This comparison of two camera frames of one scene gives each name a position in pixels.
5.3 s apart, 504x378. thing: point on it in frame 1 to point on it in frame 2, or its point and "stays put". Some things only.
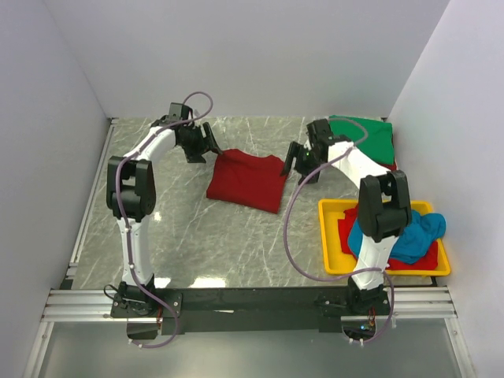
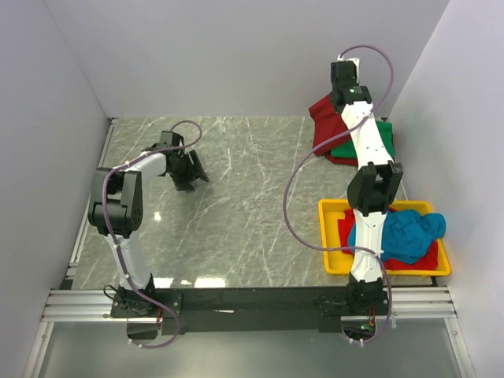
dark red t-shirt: (249, 179) to (327, 123)
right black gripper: (304, 172) to (357, 83)
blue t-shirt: (414, 242) stays put
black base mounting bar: (193, 310) stays put
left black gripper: (195, 156) to (195, 172)
